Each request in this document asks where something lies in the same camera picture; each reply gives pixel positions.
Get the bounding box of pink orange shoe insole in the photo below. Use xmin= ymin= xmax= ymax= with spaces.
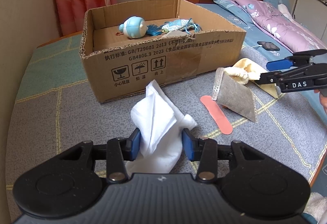
xmin=200 ymin=96 xmax=233 ymax=135

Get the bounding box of cream scrunchie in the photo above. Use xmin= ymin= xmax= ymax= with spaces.
xmin=224 ymin=67 xmax=249 ymax=85

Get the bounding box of blue patterned sachet with tassel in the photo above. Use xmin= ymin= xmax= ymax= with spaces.
xmin=146 ymin=18 xmax=202 ymax=36

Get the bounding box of blue white round toy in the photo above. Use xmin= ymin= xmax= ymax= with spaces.
xmin=119 ymin=16 xmax=147 ymax=39

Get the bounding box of cardboard box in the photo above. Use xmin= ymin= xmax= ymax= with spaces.
xmin=80 ymin=0 xmax=246 ymax=103

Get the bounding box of black smartphone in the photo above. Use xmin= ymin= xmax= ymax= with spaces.
xmin=257 ymin=41 xmax=280 ymax=51

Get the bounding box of purple floral quilt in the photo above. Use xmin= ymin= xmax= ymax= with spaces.
xmin=234 ymin=0 xmax=326 ymax=52

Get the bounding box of grey fabric sachet pouch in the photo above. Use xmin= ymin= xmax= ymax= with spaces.
xmin=212 ymin=68 xmax=258 ymax=123

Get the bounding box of blue floral bed sheet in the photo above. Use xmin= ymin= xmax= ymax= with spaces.
xmin=195 ymin=0 xmax=327 ymax=114

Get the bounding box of right hand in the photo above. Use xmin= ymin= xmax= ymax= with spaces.
xmin=314 ymin=89 xmax=327 ymax=114

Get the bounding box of white sock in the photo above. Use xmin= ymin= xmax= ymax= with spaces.
xmin=126 ymin=80 xmax=197 ymax=175

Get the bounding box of cream yellow cloth bag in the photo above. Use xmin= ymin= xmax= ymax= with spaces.
xmin=233 ymin=58 xmax=278 ymax=99

